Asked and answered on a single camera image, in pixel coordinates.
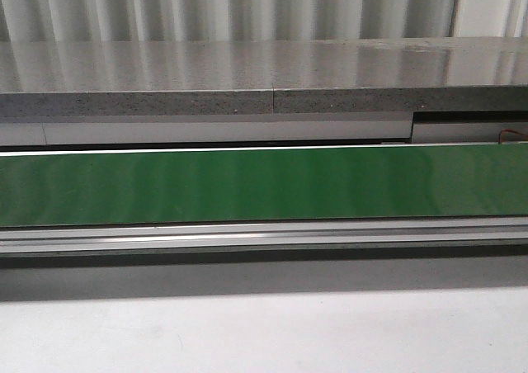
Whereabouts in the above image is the grey stone countertop slab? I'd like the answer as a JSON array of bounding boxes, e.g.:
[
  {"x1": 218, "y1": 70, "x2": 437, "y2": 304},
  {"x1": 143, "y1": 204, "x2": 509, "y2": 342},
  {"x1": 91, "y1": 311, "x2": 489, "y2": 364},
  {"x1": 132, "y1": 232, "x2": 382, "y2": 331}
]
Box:
[{"x1": 1, "y1": 37, "x2": 527, "y2": 118}]

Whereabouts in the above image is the white panel under countertop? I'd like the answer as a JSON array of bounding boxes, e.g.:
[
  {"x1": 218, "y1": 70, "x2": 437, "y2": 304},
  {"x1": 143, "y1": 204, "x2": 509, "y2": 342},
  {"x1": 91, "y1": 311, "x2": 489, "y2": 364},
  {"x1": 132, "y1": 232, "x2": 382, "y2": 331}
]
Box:
[{"x1": 1, "y1": 111, "x2": 527, "y2": 147}]

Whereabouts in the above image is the green conveyor belt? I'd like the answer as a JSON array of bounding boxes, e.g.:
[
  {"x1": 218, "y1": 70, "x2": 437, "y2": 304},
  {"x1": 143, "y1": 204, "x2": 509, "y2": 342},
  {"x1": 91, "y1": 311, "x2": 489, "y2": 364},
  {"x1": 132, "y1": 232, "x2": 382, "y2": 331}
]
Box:
[{"x1": 1, "y1": 144, "x2": 527, "y2": 227}]

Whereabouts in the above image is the white pleated curtain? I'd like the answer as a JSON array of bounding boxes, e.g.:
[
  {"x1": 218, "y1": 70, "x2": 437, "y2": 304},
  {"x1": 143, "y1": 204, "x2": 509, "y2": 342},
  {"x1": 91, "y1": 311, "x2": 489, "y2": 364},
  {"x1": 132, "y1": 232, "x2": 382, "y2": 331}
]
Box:
[{"x1": 1, "y1": 0, "x2": 527, "y2": 42}]

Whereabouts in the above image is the aluminium conveyor front rail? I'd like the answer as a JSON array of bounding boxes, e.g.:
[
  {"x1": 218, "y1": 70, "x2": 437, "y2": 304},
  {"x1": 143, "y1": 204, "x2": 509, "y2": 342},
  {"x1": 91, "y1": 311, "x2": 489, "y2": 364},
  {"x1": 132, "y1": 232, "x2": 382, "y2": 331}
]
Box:
[{"x1": 1, "y1": 216, "x2": 527, "y2": 258}]

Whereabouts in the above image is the red wire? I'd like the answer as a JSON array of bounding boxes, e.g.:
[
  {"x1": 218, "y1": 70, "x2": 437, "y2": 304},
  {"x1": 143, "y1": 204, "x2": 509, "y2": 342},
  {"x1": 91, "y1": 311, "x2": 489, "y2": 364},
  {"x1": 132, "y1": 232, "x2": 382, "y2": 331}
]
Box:
[{"x1": 497, "y1": 129, "x2": 528, "y2": 144}]

